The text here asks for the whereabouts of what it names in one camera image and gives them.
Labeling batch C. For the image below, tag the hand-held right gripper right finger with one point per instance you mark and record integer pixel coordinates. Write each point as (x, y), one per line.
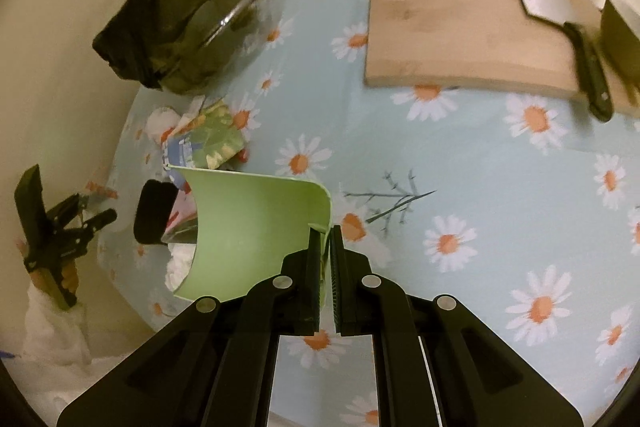
(340, 287)

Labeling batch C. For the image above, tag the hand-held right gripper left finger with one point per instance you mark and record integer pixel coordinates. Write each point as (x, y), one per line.
(315, 287)

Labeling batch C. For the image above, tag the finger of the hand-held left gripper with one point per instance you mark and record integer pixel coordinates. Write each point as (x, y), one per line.
(75, 201)
(102, 218)

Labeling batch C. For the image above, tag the dark rounded object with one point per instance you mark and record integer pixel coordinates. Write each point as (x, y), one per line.
(152, 212)

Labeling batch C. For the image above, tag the pink wrapper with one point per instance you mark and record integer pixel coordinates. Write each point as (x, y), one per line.
(182, 209)

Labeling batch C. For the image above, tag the green plastic scraper board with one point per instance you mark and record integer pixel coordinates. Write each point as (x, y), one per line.
(250, 227)

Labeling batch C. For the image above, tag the white tissue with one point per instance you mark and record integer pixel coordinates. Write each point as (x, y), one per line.
(179, 263)
(160, 122)

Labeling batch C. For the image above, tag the blue and white wrapper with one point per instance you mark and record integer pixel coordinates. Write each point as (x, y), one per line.
(179, 154)

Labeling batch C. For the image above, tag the green snack wrapper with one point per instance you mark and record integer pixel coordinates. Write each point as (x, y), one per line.
(207, 137)

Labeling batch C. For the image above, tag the black trash bag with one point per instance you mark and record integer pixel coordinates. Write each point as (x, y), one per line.
(170, 7)

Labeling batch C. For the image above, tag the person's left hand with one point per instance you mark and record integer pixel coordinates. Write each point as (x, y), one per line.
(69, 281)

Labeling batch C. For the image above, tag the daisy print tablecloth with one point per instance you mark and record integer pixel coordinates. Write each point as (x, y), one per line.
(450, 187)

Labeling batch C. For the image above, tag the wooden cutting board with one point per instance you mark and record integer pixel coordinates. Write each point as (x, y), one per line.
(450, 22)

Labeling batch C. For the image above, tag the olive cup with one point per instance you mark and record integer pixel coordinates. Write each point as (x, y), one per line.
(617, 37)

